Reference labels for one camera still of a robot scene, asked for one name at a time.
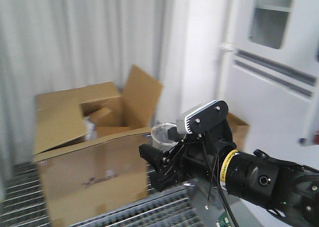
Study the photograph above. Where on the small cardboard box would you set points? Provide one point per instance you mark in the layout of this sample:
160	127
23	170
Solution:
239	130

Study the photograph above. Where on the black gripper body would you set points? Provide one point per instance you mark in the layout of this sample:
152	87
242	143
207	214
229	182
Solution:
200	155

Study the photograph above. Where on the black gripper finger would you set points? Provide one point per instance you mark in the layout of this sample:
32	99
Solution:
173	135
153	156

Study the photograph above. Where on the metal grating platform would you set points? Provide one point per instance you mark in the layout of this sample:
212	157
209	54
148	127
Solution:
25	206

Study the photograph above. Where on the white cabinet with window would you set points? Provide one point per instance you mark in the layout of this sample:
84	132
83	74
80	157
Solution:
270	74

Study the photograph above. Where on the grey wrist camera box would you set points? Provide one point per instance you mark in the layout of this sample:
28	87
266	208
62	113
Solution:
202	117

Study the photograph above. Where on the clear glass beaker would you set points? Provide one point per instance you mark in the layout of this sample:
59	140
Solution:
160	138

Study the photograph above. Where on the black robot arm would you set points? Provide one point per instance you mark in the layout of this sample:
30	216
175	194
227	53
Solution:
285	189

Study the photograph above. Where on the large open cardboard box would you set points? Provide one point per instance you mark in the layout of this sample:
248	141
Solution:
86	146

